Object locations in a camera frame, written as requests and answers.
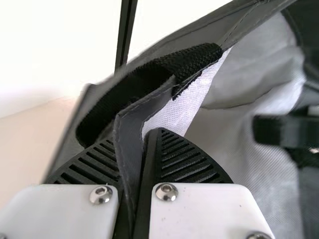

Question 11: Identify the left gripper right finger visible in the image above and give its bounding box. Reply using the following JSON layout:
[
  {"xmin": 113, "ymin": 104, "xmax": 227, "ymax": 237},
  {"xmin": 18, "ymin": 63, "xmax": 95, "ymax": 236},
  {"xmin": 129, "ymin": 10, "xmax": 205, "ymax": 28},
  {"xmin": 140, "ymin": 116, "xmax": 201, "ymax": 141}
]
[{"xmin": 136, "ymin": 126, "xmax": 277, "ymax": 239}]

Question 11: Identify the dark grey bag with straps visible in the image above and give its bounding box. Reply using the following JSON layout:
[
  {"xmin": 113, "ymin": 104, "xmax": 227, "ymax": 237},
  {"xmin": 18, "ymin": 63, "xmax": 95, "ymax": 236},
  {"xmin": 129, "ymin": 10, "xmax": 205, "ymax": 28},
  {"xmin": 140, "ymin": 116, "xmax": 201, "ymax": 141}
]
[{"xmin": 41, "ymin": 0, "xmax": 319, "ymax": 239}]

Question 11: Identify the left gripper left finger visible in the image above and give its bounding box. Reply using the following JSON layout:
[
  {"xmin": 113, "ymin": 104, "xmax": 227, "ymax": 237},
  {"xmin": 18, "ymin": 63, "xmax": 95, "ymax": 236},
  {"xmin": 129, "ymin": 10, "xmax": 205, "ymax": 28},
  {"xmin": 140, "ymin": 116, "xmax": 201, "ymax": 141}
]
[{"xmin": 0, "ymin": 137, "xmax": 126, "ymax": 239}]

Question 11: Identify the black post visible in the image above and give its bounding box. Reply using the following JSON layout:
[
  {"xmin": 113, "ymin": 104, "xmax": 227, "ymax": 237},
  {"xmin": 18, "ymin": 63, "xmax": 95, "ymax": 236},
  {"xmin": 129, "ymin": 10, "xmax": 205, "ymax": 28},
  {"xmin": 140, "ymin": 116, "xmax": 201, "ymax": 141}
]
[{"xmin": 114, "ymin": 0, "xmax": 139, "ymax": 75}]

